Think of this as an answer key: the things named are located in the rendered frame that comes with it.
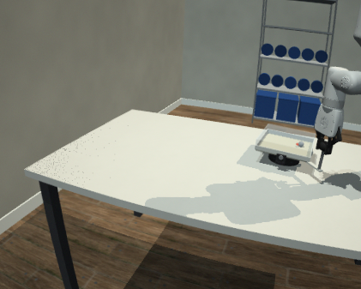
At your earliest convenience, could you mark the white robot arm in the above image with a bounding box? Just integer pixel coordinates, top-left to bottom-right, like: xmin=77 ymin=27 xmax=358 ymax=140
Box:
xmin=322 ymin=3 xmax=361 ymax=109

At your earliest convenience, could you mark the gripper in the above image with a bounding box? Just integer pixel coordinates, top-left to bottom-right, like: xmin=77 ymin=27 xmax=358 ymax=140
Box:
xmin=314 ymin=104 xmax=344 ymax=155

